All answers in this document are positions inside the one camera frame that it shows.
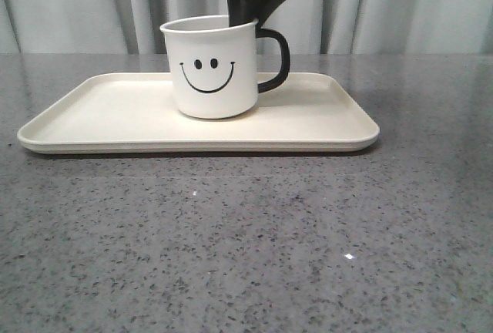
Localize white smiley mug black handle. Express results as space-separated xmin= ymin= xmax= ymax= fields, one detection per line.
xmin=160 ymin=15 xmax=290 ymax=119

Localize cream rectangular plastic tray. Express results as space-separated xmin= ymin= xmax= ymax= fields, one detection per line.
xmin=17 ymin=72 xmax=380 ymax=154

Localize grey-white pleated curtain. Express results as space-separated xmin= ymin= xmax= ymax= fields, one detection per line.
xmin=1 ymin=0 xmax=492 ymax=54

